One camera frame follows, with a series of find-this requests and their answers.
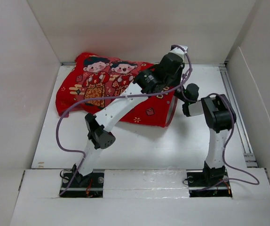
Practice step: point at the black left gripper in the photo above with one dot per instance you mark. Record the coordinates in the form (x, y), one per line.
(180, 71)

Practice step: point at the red patterned pillowcase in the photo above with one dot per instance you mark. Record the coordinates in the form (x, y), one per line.
(96, 78)

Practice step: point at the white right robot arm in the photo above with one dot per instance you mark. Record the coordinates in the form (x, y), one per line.
(220, 119)

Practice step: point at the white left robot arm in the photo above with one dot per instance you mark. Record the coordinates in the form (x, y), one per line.
(99, 125)

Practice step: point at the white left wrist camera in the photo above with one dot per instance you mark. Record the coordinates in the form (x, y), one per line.
(179, 50)

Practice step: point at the aluminium right side rail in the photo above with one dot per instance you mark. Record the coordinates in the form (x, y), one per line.
(240, 127)

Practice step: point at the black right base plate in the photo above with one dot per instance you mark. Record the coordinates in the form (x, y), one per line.
(201, 187)

